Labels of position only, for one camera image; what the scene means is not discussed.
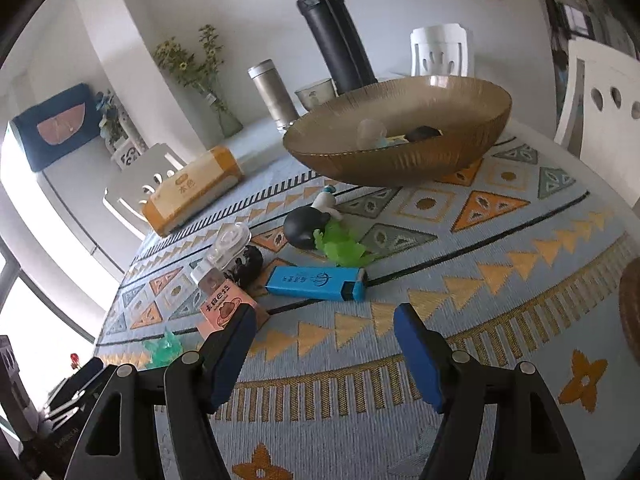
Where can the glass vase with flowers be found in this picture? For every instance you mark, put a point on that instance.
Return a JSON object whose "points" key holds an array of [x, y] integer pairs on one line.
{"points": [[200, 72]]}

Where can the white chair far centre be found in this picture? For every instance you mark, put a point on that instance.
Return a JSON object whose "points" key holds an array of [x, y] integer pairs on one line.
{"points": [[442, 50]]}

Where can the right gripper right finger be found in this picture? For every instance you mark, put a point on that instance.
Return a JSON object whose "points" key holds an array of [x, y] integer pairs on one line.
{"points": [[531, 440]]}

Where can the black rubber air blower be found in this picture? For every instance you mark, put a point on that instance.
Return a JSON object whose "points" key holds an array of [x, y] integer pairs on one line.
{"points": [[301, 223]]}

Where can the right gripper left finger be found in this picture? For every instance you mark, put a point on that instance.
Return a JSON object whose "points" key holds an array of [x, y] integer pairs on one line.
{"points": [[119, 439]]}

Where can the amber ribbed glass bowl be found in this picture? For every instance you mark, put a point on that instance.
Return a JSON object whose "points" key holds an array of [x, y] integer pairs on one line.
{"points": [[436, 125]]}

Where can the glass ashtray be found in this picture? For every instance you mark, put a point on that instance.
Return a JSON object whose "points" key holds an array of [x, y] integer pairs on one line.
{"points": [[283, 126]]}

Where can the pink utility knife case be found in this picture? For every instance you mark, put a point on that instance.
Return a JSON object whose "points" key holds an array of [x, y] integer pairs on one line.
{"points": [[371, 133]]}

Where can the black toy figure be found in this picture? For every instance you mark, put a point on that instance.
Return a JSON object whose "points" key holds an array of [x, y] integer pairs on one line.
{"points": [[246, 267]]}

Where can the silver thermos bottle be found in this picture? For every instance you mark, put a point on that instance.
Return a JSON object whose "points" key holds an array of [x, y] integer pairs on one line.
{"points": [[271, 88]]}

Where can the white chair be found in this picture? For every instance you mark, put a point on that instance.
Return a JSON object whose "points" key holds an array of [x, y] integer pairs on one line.
{"points": [[131, 189], [442, 50], [603, 85]]}

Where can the blue highlighter marker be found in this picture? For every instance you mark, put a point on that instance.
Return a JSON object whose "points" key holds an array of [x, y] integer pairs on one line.
{"points": [[313, 282]]}

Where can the white carved shelf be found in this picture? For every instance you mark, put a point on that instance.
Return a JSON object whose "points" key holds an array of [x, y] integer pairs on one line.
{"points": [[121, 137]]}

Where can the teal green plastic toy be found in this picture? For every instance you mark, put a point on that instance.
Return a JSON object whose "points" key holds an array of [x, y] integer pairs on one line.
{"points": [[162, 351]]}

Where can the white chair far left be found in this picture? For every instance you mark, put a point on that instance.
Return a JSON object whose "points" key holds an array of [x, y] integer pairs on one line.
{"points": [[131, 189]]}

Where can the small glass cup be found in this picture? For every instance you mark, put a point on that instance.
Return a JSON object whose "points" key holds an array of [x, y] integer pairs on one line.
{"points": [[316, 94]]}

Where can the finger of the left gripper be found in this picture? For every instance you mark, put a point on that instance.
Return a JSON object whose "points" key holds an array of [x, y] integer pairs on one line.
{"points": [[66, 389]]}

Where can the light green plastic toy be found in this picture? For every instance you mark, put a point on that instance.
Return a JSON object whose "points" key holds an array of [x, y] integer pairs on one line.
{"points": [[339, 246]]}

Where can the patterned woven table mat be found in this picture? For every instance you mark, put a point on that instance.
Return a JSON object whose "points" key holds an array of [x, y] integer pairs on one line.
{"points": [[516, 258]]}

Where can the pink eraser box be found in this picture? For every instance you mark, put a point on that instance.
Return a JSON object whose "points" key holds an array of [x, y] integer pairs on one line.
{"points": [[221, 305]]}

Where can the clear correction tape dispenser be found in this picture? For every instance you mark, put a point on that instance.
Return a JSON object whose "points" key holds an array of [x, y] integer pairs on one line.
{"points": [[216, 265]]}

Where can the black thermos flask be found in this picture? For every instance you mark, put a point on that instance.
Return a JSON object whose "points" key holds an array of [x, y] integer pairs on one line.
{"points": [[339, 42]]}

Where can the white chair right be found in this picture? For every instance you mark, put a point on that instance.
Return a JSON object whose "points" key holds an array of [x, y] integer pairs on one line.
{"points": [[603, 85]]}

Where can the round wicker coaster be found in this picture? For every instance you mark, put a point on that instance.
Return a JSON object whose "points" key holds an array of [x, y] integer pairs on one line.
{"points": [[629, 298]]}

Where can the orange tissue pack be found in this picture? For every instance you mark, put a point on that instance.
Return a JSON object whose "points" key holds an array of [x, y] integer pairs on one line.
{"points": [[191, 189]]}

